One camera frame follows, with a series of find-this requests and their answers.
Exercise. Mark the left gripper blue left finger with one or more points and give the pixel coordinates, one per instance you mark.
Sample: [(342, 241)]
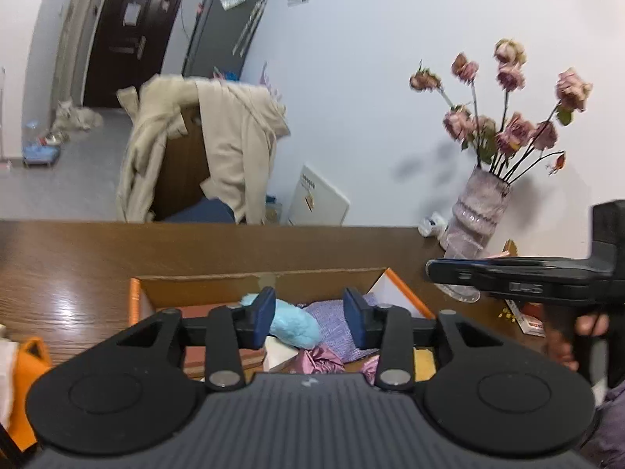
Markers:
[(223, 369)]

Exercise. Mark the purple knitted pouch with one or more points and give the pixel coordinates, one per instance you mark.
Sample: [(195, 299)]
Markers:
[(334, 330)]

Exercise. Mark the brown wooden chair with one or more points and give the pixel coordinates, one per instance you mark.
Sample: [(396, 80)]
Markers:
[(184, 167)]

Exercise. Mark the white charger with cable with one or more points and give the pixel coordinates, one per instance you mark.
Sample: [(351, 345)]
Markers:
[(8, 356)]

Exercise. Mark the dark entrance door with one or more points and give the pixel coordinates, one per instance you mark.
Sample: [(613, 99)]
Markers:
[(128, 48)]

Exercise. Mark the person's right hand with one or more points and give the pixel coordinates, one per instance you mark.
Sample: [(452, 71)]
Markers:
[(558, 346)]

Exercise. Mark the pink satin cloth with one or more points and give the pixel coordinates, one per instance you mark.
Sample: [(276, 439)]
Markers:
[(322, 360)]

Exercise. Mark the orange cloth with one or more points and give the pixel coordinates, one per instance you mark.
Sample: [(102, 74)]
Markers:
[(32, 360)]

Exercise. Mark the white foam piece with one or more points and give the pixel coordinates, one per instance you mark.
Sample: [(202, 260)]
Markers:
[(278, 356)]

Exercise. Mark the red and pink box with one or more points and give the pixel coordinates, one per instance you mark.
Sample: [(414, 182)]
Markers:
[(528, 324)]

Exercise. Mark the light blue fluffy toy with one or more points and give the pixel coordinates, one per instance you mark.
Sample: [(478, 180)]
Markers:
[(291, 325)]

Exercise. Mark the blue pet feeder tray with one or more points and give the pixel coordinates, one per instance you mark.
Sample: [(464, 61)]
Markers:
[(44, 151)]

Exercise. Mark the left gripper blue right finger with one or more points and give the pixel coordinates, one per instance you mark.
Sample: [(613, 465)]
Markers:
[(388, 329)]

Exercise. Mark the pink glass vase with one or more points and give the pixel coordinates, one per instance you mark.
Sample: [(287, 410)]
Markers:
[(477, 212)]

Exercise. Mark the white dog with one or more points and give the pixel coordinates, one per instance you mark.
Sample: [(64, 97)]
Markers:
[(70, 117)]

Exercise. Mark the grey refrigerator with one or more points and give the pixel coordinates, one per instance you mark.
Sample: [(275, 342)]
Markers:
[(221, 38)]

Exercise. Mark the dried pink roses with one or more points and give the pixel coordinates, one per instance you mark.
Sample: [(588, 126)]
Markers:
[(507, 148)]

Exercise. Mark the orange cardboard box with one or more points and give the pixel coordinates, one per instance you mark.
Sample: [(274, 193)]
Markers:
[(153, 349)]

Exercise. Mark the beige coat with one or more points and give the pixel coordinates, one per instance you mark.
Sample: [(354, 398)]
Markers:
[(240, 126)]

